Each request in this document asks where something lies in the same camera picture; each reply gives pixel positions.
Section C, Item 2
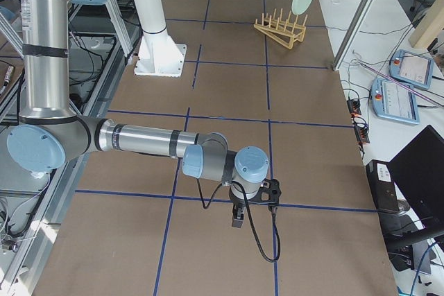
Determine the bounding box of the orange black usb hub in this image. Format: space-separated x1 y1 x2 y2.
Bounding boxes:
346 98 361 116

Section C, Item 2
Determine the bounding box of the far teach pendant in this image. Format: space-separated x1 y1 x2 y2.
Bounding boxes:
389 49 433 89

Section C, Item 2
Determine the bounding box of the aluminium side frame rail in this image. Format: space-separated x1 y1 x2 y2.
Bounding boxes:
0 49 139 296

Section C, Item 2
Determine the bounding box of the black monitor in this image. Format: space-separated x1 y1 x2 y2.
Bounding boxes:
385 125 443 250

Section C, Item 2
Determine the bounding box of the black computer box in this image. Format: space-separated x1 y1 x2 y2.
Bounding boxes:
366 159 411 214

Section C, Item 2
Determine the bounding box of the metal reacher grabber stick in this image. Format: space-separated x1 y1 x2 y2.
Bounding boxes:
357 51 443 108

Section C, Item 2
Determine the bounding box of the near teach pendant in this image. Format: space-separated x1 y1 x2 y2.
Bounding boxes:
371 78 420 125

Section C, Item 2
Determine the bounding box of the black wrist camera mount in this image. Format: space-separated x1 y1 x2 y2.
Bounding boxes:
257 179 282 207

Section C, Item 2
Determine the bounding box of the wooden dish rack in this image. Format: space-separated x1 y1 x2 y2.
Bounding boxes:
253 8 308 50

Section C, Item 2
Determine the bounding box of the aluminium frame post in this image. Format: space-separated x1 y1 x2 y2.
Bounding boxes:
332 0 374 71

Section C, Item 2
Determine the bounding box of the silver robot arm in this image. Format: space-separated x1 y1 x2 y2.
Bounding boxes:
7 0 280 227

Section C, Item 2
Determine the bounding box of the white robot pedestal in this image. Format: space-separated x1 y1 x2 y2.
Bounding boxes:
134 0 187 78

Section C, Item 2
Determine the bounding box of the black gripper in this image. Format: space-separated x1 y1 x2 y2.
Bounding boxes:
229 190 246 228

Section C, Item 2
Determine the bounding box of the teach pendant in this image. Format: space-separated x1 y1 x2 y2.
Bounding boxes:
371 78 420 125
389 49 433 89

